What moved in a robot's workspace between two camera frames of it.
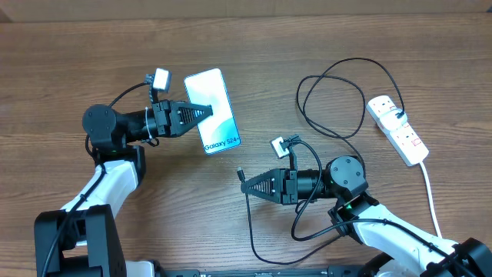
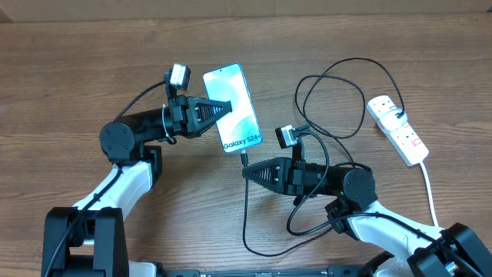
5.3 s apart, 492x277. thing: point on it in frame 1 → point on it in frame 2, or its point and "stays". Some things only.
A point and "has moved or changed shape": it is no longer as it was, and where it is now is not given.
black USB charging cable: x=255 y=251 → x=245 y=223
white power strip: x=403 y=139 stays
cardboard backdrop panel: x=38 y=8 stays
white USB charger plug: x=393 y=119 stays
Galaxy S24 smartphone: x=219 y=131 has moved or changed shape
